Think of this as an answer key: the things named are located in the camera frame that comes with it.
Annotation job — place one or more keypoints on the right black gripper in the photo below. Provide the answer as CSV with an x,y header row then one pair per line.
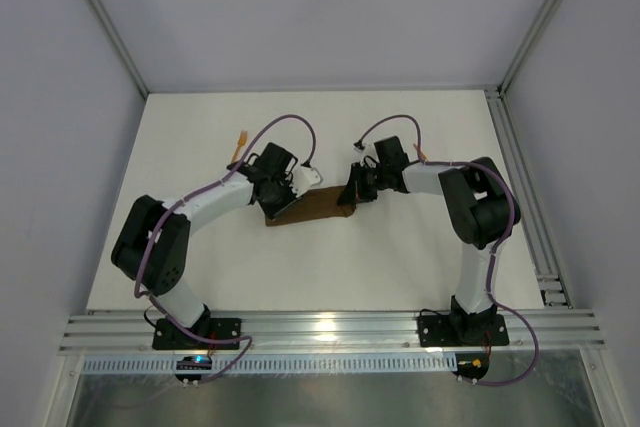
x,y
353,187

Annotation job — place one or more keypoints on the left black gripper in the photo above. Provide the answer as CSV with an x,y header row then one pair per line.
x,y
279,203

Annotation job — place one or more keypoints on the brown cloth napkin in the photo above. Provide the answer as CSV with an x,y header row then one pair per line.
x,y
317,204

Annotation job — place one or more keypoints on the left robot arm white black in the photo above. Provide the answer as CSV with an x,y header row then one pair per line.
x,y
151,249

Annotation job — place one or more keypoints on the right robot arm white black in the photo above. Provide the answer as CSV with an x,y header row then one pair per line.
x,y
482,213

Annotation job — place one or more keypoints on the orange plastic fork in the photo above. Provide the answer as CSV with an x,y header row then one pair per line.
x,y
241,143

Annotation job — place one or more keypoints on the orange plastic knife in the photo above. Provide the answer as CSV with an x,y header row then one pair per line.
x,y
421,155

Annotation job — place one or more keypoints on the left small controller board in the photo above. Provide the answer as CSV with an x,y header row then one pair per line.
x,y
190,371

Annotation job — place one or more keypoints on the small controller board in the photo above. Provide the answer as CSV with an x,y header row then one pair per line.
x,y
471,368
190,371

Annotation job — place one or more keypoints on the right small controller board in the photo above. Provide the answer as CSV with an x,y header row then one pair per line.
x,y
471,368

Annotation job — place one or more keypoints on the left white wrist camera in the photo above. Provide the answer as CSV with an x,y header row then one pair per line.
x,y
304,179

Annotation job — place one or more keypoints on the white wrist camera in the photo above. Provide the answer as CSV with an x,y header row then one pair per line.
x,y
304,179
364,150

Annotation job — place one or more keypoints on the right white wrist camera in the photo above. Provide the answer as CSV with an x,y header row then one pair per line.
x,y
364,150

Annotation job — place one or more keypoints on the aluminium front rail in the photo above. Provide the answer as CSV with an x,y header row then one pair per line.
x,y
318,332

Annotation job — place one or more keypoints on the aluminium rail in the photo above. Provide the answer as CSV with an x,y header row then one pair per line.
x,y
546,261
318,332

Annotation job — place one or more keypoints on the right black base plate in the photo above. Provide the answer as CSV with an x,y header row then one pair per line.
x,y
457,329

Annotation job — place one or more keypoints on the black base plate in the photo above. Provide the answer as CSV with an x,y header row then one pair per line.
x,y
213,334
457,329

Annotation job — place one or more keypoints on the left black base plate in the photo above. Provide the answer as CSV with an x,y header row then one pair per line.
x,y
213,334

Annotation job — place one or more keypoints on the slotted grey cable duct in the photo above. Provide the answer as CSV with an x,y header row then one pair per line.
x,y
250,364

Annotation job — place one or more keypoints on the aluminium right side rail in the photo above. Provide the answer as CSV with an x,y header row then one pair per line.
x,y
546,261

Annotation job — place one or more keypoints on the left aluminium corner post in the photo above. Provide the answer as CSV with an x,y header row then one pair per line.
x,y
117,44

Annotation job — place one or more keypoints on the aluminium corner post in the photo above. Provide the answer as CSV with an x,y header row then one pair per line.
x,y
541,20
117,44

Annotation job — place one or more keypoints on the right aluminium corner post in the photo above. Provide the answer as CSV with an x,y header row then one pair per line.
x,y
541,20

